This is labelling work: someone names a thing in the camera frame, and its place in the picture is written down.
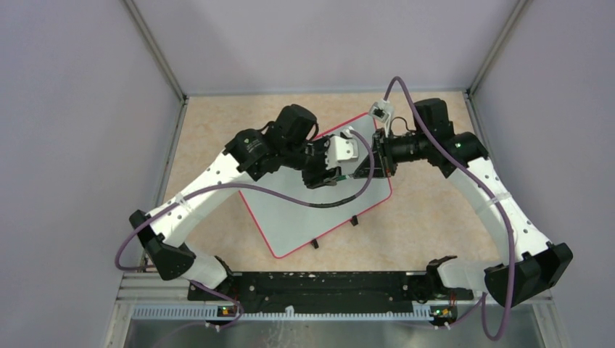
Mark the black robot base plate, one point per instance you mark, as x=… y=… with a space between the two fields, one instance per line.
x=336 y=292

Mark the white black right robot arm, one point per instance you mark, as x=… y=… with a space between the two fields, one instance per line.
x=529 y=262

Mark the pink framed whiteboard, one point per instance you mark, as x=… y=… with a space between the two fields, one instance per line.
x=287 y=227

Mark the white slotted cable duct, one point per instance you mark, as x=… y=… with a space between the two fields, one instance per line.
x=213 y=312

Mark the aluminium frame rail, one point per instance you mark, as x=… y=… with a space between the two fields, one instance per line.
x=169 y=154

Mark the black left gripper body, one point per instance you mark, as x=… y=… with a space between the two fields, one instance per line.
x=315 y=172

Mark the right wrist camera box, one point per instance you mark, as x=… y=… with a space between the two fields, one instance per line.
x=381 y=111

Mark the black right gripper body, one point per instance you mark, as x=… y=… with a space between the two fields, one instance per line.
x=383 y=148

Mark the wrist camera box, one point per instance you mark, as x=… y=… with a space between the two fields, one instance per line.
x=342 y=148
x=381 y=111

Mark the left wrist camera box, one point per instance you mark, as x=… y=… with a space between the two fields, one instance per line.
x=342 y=148

